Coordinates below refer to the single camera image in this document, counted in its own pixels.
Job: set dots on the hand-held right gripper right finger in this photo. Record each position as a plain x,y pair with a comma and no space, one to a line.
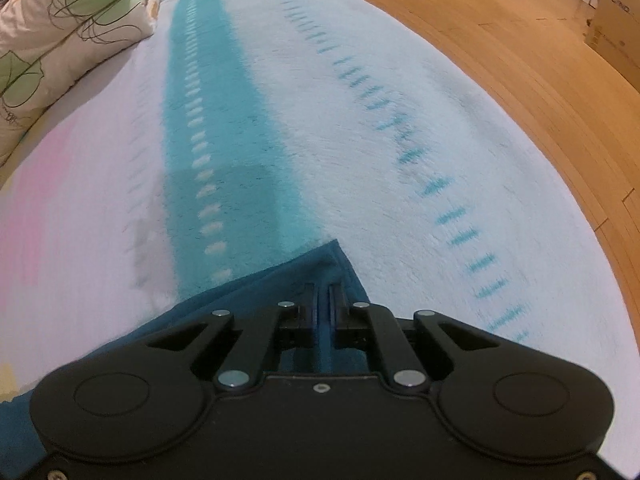
334,310

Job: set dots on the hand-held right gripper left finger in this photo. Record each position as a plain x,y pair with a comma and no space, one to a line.
310,310

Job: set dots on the teal pants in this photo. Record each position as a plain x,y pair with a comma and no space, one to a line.
280,280

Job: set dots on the white teal striped blanket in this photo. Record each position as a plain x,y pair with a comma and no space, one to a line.
325,135

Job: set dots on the pale bed sheet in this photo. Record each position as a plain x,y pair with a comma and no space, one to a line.
47,120

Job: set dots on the floral cream pillow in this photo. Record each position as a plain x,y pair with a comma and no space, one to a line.
75,15

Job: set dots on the cardboard box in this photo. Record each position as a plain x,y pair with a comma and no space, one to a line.
617,25

